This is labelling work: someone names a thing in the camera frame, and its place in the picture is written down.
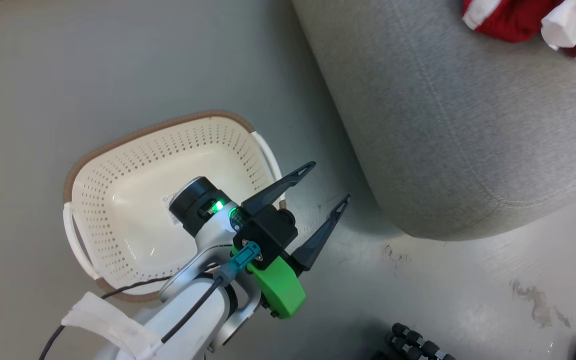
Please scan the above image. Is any grey fabric sofa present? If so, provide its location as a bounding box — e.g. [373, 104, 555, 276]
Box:
[290, 0, 576, 242]

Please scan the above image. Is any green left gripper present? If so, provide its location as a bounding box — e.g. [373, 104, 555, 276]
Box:
[231, 160, 352, 320]

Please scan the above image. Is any black cable with teal plug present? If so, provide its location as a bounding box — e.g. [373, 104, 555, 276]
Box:
[38, 241, 262, 360]

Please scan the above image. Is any white tape wrap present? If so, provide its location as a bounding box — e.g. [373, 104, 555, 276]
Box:
[61, 291, 164, 359]

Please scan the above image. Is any cream perforated laundry basket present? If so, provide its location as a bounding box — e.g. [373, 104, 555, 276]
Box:
[62, 109, 289, 304]

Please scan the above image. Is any black ribbed base wheel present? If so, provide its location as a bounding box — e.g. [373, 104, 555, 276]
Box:
[377, 322, 457, 360]

